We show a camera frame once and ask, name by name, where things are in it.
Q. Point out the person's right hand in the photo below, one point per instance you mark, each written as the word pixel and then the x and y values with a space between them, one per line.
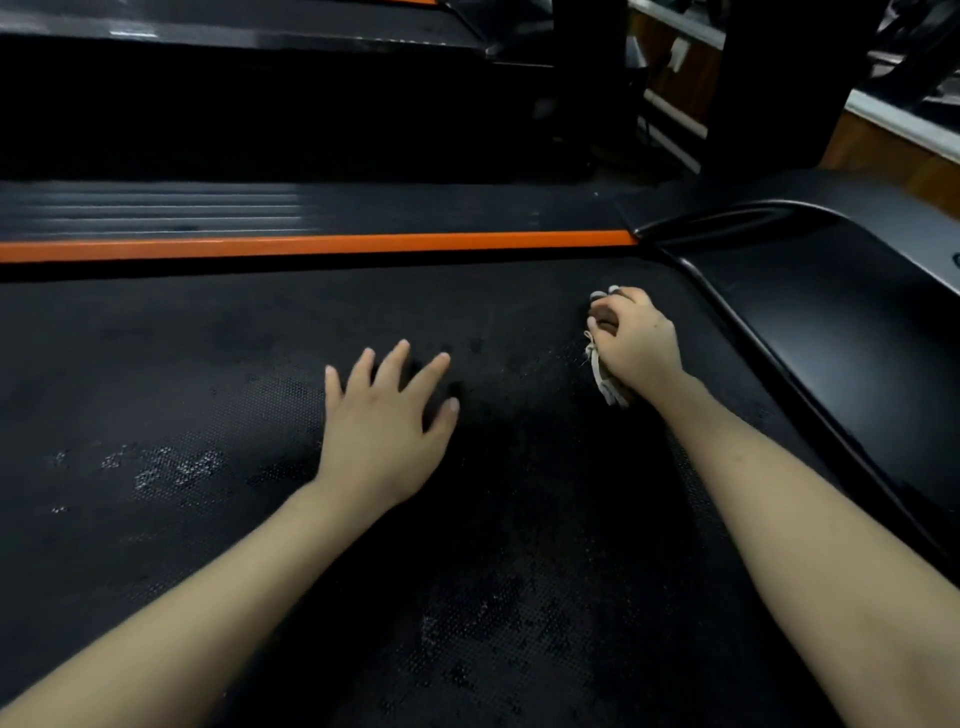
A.
pixel 645 345

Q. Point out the person's left hand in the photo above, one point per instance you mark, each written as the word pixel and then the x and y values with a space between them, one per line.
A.
pixel 375 450

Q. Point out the person's right fingers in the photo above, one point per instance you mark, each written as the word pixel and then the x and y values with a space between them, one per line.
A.
pixel 616 307

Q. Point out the person's left middle finger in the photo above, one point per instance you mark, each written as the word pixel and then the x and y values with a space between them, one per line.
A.
pixel 391 373

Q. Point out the person's left little finger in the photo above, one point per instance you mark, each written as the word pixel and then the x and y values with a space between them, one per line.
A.
pixel 334 394

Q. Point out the person's left thumb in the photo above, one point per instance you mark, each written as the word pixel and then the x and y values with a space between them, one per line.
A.
pixel 442 424

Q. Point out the white cleaning cloth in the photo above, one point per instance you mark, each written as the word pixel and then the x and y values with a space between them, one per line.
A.
pixel 606 382

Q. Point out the person's right forearm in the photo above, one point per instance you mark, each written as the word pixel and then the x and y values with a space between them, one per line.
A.
pixel 787 540

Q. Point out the person's left forearm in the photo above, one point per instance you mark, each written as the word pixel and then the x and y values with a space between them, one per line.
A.
pixel 187 615

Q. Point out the black treadmill running belt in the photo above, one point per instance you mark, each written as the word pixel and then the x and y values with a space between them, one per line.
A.
pixel 225 360

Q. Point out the black treadmill motor cover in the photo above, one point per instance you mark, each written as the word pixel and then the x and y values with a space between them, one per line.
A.
pixel 847 315

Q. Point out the neighbouring black treadmill deck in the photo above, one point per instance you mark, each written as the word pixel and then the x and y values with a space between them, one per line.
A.
pixel 262 75

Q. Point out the white window ledge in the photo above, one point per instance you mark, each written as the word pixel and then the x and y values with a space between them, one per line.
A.
pixel 907 124

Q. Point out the orange striped treadmill side rail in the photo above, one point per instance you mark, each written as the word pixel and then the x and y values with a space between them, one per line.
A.
pixel 300 244

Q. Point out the narrow black treadmill upright post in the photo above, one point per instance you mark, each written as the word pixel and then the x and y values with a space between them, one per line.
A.
pixel 592 82

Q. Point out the wide black treadmill upright post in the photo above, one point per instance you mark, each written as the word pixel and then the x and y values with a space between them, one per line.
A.
pixel 787 82

